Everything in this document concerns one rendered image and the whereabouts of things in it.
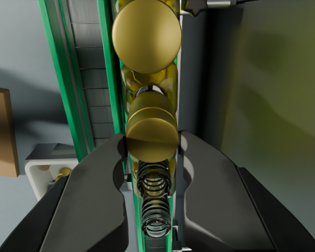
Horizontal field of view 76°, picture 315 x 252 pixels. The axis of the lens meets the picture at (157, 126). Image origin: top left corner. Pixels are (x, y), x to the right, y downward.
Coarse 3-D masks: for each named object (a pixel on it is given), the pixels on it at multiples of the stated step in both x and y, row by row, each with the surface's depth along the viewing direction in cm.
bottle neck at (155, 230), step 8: (144, 200) 22; (152, 200) 21; (160, 200) 21; (144, 208) 21; (152, 208) 20; (160, 208) 20; (168, 208) 21; (144, 216) 20; (152, 216) 19; (160, 216) 19; (168, 216) 20; (144, 224) 19; (152, 224) 21; (160, 224) 21; (168, 224) 19; (144, 232) 20; (152, 232) 20; (160, 232) 20; (168, 232) 20
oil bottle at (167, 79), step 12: (120, 72) 20; (132, 72) 18; (156, 72) 18; (168, 72) 18; (132, 84) 18; (144, 84) 18; (156, 84) 18; (168, 84) 18; (132, 96) 18; (168, 96) 19
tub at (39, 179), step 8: (32, 160) 53; (40, 160) 52; (48, 160) 52; (56, 160) 52; (64, 160) 52; (72, 160) 52; (32, 168) 55; (56, 168) 62; (72, 168) 62; (32, 176) 55; (40, 176) 58; (48, 176) 62; (56, 176) 64; (32, 184) 56; (40, 184) 58; (40, 192) 58
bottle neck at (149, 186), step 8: (144, 168) 17; (152, 168) 17; (160, 168) 17; (168, 168) 18; (144, 176) 16; (152, 176) 16; (160, 176) 16; (168, 176) 17; (144, 184) 18; (152, 184) 18; (160, 184) 18; (168, 184) 17; (144, 192) 17; (152, 192) 18; (160, 192) 17
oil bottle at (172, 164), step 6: (132, 162) 25; (174, 162) 25; (132, 168) 24; (174, 168) 24; (132, 174) 24; (174, 174) 24; (174, 180) 24; (174, 186) 25; (138, 192) 24; (168, 192) 24
